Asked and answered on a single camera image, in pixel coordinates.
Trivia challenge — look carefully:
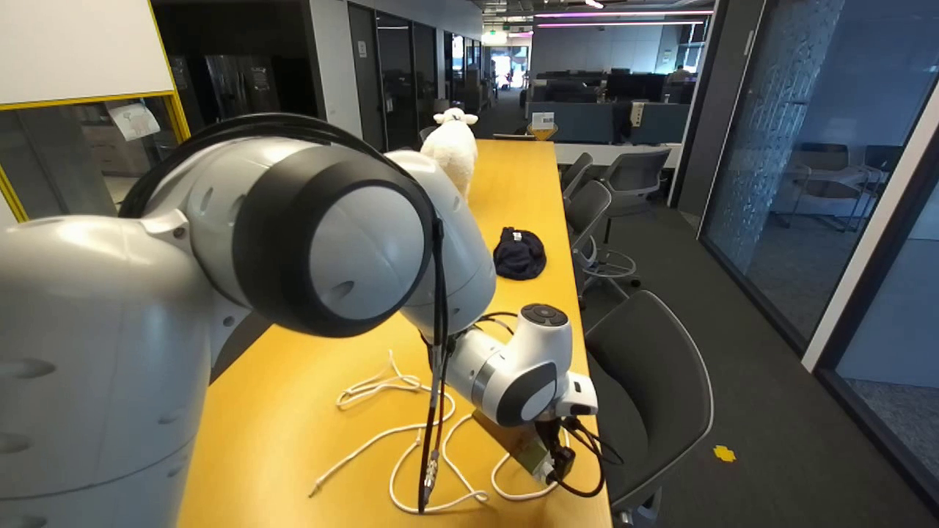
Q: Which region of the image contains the chair behind glass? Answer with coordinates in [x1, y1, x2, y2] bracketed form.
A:
[779, 143, 884, 231]

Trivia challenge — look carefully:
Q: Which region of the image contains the textured grey column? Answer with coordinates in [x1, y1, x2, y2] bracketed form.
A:
[699, 0, 848, 346]

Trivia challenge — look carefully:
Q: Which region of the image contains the white plush sheep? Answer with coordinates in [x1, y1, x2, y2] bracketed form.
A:
[419, 106, 482, 200]

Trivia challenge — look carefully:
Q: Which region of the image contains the pink ceiling light strip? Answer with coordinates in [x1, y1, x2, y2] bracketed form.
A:
[533, 9, 716, 30]

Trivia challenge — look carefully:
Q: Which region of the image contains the tan wrist camera mount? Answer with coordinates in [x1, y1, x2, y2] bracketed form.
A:
[473, 408, 551, 483]

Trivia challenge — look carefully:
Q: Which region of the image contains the paper note on window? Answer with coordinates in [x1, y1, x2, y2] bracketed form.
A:
[106, 100, 163, 143]

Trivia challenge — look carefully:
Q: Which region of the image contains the grey background table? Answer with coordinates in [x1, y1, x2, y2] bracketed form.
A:
[551, 140, 680, 169]

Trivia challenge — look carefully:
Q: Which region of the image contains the grey office chair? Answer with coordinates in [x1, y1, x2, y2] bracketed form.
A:
[583, 288, 719, 517]
[562, 178, 639, 288]
[559, 150, 596, 200]
[598, 143, 672, 203]

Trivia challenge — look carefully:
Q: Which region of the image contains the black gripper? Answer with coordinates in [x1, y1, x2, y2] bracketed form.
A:
[530, 417, 580, 487]

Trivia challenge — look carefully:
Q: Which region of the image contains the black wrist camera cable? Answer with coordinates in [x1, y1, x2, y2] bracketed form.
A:
[555, 414, 611, 502]

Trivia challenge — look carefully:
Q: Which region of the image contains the black crumpled cloth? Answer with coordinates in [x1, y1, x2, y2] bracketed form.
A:
[490, 226, 549, 285]

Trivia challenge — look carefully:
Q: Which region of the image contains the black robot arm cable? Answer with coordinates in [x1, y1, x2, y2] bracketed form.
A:
[113, 112, 449, 517]

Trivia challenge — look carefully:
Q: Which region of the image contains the whiteboard with yellow frame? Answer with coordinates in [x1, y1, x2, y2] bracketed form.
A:
[0, 0, 194, 143]

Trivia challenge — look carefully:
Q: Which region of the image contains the white glass wall frame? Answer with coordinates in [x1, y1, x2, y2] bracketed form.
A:
[799, 82, 939, 374]

